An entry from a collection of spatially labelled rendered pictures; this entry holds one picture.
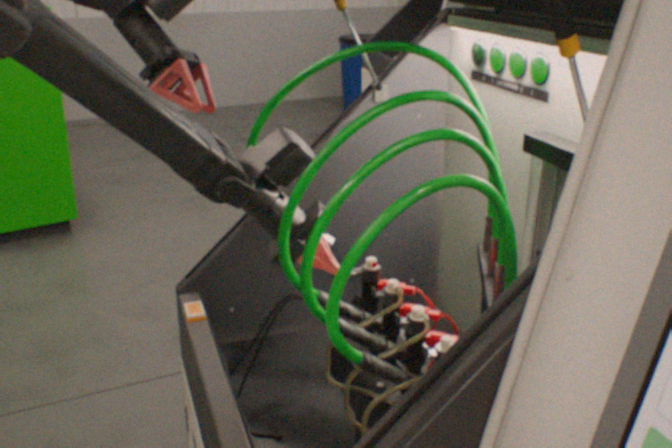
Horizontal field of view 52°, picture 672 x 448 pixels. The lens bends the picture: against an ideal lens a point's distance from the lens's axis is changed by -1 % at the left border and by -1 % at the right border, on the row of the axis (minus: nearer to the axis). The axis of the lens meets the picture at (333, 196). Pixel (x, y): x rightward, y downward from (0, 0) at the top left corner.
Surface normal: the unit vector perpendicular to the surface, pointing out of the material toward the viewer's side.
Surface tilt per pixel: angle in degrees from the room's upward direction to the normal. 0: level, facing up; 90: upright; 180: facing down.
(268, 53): 90
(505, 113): 90
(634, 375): 76
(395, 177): 90
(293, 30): 90
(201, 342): 0
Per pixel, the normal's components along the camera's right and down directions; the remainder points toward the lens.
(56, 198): 0.55, 0.28
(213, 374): 0.00, -0.95
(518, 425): -0.92, -0.12
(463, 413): 0.33, 0.31
